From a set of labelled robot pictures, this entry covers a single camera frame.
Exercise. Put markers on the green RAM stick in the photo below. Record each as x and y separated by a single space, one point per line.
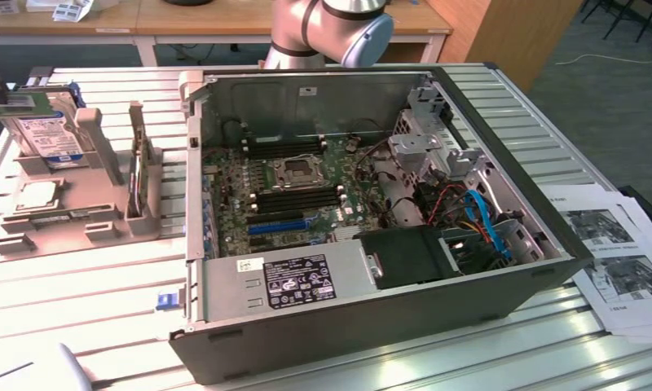
11 111

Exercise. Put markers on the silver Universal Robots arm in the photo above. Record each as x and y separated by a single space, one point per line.
304 24

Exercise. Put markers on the black RAM slot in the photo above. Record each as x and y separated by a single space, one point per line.
296 195
295 190
283 139
300 206
284 144
297 200
285 149

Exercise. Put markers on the white sticker sheet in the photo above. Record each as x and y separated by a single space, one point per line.
68 13

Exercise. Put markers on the hard disk with white label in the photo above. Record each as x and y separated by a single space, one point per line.
48 138

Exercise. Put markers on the silver CPU chip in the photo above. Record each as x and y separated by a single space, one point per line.
35 195

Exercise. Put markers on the graphics card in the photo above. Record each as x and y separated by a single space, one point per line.
136 183

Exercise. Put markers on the grey parts rack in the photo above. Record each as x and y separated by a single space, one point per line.
103 203

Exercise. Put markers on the CPU socket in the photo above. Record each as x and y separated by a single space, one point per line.
296 171

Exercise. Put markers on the black expansion slot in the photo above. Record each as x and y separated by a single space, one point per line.
273 217

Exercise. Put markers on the blue expansion slot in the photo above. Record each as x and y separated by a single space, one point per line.
280 227

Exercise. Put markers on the blue case latch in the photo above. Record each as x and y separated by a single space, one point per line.
167 301

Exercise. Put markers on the grey power supply unit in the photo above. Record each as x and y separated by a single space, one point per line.
233 293

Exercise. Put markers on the green motherboard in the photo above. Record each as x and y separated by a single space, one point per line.
336 203

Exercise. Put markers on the dark thin rod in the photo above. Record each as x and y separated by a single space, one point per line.
5 372

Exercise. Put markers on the white rounded object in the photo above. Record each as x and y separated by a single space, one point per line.
77 370

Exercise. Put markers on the silver chipset heat sink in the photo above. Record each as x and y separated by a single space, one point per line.
352 233

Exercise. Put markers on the silver metal disk bay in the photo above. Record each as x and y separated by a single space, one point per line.
419 142

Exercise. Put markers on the black fan shroud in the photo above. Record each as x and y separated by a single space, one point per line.
396 256

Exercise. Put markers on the open black PC case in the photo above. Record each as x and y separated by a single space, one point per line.
359 326

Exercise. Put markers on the wooden cabinet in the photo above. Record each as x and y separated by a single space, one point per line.
500 32

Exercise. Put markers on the black chair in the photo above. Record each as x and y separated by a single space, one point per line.
630 16

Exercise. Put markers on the printed paper sheet with photos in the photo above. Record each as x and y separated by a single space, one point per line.
608 248

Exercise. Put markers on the white paper sheet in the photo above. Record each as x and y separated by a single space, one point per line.
642 332

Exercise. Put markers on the wooden desk with white frame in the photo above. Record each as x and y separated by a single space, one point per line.
60 26
223 20

